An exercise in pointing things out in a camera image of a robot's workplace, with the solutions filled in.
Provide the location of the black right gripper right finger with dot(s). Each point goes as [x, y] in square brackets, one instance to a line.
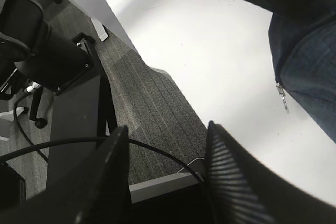
[243, 190]

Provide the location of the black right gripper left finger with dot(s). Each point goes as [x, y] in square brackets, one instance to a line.
[95, 191]

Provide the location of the dark blue lunch bag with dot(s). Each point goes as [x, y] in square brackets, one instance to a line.
[302, 43]

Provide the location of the black office chair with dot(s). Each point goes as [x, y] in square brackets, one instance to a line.
[30, 49]

